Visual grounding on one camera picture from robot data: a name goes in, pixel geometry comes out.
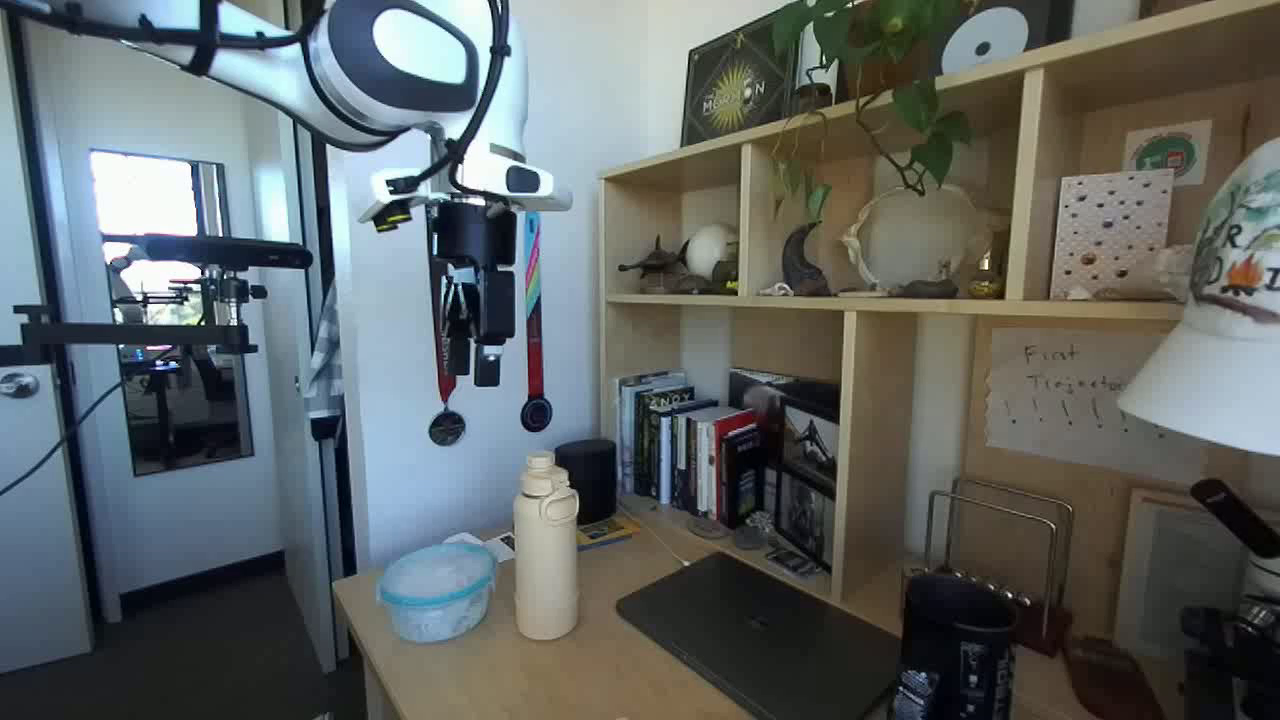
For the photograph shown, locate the white dotted card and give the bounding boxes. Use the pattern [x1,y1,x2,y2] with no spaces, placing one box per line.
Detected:
[1048,164,1180,303]

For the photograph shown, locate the white painted lamp shade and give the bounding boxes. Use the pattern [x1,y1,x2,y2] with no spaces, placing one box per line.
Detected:
[1116,135,1280,459]

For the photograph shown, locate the plastic container with blue rim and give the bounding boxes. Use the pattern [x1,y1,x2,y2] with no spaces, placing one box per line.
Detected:
[372,535,500,647]

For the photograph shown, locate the medal on red ribbon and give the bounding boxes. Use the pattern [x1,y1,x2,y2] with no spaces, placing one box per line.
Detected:
[426,315,471,453]

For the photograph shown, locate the black framed picture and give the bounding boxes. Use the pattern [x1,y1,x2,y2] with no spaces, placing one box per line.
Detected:
[774,467,841,576]

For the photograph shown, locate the green trailing plant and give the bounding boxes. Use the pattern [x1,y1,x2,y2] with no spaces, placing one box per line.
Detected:
[766,0,986,225]

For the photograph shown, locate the cream water bottle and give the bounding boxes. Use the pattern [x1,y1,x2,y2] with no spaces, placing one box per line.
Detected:
[507,448,584,647]

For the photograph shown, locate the wooden shelf unit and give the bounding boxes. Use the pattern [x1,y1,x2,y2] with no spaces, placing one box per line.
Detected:
[593,0,1280,673]

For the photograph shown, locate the white framed picture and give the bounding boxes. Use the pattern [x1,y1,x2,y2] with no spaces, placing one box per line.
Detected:
[1112,485,1253,662]

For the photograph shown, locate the black spine book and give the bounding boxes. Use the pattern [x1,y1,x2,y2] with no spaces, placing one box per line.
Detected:
[724,410,774,530]

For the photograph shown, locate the framed shark picture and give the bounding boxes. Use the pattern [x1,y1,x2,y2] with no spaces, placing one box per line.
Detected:
[777,395,845,500]

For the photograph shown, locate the light spine book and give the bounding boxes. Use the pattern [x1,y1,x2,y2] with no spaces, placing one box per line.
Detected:
[613,370,649,500]

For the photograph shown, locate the handwritten paper note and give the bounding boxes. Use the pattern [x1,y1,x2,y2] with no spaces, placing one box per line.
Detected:
[986,329,1213,485]

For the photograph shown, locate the black microscope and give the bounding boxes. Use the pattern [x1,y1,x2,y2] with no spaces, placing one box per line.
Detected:
[1175,474,1280,720]

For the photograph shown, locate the dark crescent figurine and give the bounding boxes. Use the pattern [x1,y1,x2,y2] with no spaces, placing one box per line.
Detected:
[777,217,838,300]

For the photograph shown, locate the white spine book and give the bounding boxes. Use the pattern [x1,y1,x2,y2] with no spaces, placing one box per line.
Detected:
[685,405,728,520]

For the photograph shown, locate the small brass figurine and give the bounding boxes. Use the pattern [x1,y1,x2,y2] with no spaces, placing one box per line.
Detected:
[963,245,1010,300]

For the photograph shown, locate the dark spine book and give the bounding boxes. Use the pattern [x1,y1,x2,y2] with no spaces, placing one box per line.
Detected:
[645,379,687,513]

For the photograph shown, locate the large white shell ornament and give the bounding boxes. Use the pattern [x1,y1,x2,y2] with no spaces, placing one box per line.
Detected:
[838,177,1005,300]

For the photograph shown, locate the thin black cable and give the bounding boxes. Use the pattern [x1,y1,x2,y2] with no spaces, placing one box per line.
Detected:
[0,374,132,502]

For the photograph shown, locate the dark framed picture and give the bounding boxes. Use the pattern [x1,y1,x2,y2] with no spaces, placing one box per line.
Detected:
[675,10,803,149]

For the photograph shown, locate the yellow notepad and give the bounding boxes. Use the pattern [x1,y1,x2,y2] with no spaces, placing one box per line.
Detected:
[571,516,645,550]

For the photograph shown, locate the dark shark figurine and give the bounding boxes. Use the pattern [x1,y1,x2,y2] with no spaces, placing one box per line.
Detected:
[613,234,698,296]

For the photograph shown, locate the black cylindrical speaker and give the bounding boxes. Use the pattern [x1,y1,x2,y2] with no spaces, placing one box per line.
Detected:
[552,435,619,527]

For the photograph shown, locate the black mug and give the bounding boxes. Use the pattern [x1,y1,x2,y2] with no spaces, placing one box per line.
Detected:
[888,566,1023,720]

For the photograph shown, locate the card with green drawing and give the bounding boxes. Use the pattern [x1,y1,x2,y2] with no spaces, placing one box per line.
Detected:
[1122,117,1218,193]

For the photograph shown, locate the medal on rainbow ribbon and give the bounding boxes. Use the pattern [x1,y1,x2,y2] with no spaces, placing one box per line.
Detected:
[517,208,561,435]

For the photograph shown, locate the white ball ornament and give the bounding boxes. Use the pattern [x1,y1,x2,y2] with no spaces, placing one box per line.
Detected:
[681,221,740,285]

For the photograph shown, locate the grey MacBook laptop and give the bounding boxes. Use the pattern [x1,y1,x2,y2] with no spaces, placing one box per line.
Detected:
[613,546,913,720]

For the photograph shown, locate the black picture with white disc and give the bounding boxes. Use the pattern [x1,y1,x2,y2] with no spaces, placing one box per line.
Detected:
[931,0,1075,77]

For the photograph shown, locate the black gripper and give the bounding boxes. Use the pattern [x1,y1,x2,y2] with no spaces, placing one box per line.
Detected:
[428,197,523,393]

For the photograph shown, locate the black camera rig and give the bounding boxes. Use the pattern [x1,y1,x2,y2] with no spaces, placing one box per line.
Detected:
[0,230,317,370]

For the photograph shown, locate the brown leather item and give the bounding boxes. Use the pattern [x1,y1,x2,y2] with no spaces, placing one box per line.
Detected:
[1062,637,1169,720]

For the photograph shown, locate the metal wire rack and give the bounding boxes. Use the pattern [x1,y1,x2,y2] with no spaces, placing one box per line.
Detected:
[921,474,1082,657]

